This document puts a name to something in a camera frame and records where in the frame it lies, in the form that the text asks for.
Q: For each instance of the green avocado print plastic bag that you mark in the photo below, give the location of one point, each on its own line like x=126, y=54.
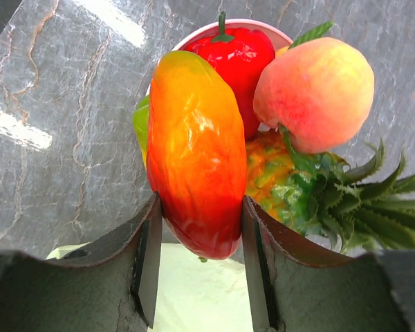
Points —
x=197, y=296

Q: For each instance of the fake red orange mango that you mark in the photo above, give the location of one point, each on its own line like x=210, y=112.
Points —
x=196, y=155

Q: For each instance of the fake yellow pear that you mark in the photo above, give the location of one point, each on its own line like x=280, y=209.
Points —
x=314, y=33

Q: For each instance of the fake pineapple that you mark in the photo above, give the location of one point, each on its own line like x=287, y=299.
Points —
x=321, y=194

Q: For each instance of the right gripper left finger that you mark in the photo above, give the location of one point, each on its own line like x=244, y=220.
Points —
x=109, y=284

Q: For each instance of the fake red bell pepper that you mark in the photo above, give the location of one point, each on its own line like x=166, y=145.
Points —
x=239, y=55

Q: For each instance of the pink plate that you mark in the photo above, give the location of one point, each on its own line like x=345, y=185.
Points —
x=277, y=37

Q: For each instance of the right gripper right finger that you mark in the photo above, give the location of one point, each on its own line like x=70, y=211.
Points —
x=297, y=285

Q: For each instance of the fake peach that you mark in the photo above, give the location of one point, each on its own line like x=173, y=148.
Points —
x=321, y=91

